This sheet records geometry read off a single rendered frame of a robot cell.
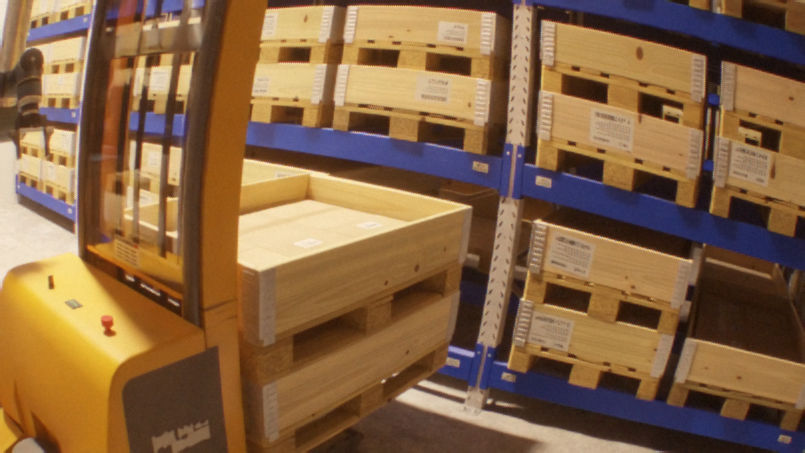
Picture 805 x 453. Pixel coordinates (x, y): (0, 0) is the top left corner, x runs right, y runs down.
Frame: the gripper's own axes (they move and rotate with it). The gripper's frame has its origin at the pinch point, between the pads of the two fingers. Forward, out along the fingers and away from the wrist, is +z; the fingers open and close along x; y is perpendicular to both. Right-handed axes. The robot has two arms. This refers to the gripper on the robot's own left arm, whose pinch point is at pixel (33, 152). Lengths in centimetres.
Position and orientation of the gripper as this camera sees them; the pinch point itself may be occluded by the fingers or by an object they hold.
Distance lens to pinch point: 208.6
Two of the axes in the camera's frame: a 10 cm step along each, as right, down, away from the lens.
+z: 2.5, 9.7, 0.1
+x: 4.9, -1.3, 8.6
